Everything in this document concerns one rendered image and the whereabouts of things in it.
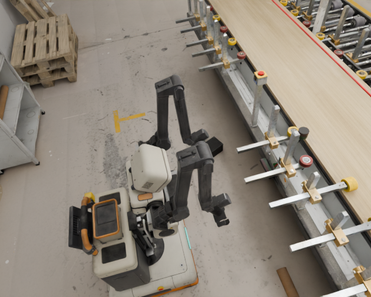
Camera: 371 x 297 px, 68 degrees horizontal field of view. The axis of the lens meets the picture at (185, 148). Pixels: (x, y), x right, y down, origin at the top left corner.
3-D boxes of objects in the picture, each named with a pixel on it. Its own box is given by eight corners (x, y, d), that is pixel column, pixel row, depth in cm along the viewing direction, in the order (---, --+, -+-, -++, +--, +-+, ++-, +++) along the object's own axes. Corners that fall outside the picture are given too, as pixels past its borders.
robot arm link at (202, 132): (180, 131, 162) (184, 142, 157) (196, 119, 158) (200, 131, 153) (191, 139, 171) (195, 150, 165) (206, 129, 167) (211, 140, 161)
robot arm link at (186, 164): (173, 143, 102) (179, 165, 96) (208, 138, 105) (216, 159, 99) (168, 203, 136) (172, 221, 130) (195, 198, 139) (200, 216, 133)
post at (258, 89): (252, 128, 226) (258, 85, 191) (249, 124, 229) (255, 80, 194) (257, 126, 226) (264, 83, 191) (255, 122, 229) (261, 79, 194)
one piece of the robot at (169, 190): (163, 227, 162) (156, 211, 145) (155, 187, 179) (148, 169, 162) (189, 220, 163) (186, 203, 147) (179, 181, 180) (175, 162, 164)
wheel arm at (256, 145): (238, 154, 197) (238, 151, 194) (236, 151, 199) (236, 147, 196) (294, 139, 200) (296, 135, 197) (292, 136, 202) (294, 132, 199)
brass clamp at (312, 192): (310, 205, 158) (312, 201, 154) (299, 185, 166) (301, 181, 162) (320, 202, 158) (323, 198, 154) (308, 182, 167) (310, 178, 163)
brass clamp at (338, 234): (335, 247, 143) (339, 244, 139) (321, 223, 151) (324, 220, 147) (347, 244, 143) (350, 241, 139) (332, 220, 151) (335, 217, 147)
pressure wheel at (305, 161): (300, 175, 184) (304, 165, 175) (294, 165, 189) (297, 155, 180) (311, 172, 185) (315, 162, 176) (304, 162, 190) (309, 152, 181)
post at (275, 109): (265, 154, 213) (275, 108, 175) (263, 150, 215) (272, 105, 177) (270, 152, 213) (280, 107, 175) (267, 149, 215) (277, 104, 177)
